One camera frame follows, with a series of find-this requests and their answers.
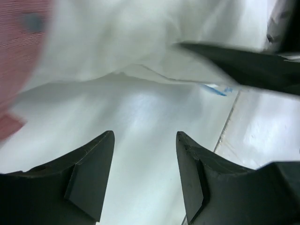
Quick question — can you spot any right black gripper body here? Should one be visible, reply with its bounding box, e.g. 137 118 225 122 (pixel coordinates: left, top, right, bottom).
266 0 300 56

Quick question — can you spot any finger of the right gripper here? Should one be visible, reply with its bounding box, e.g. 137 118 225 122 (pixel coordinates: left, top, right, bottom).
176 42 300 95

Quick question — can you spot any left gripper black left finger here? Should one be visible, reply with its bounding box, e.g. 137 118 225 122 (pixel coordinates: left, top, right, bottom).
0 131 115 225

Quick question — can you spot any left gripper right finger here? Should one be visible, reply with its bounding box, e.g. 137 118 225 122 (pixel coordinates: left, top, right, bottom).
176 131 300 225

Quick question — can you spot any white pillow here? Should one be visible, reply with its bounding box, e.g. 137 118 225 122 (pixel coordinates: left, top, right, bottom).
24 0 269 90

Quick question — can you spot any red patterned pillowcase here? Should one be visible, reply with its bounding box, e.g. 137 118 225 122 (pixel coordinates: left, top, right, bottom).
0 0 52 140

